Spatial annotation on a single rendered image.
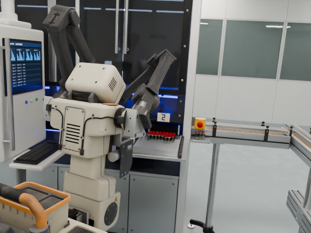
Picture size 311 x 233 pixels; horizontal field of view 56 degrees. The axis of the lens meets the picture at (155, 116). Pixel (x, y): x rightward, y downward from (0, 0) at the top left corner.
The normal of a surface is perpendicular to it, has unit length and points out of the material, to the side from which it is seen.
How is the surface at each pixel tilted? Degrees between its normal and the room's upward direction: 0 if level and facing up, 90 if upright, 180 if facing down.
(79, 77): 48
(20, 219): 92
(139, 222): 90
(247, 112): 90
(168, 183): 90
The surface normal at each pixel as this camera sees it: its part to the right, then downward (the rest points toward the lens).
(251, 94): -0.14, 0.20
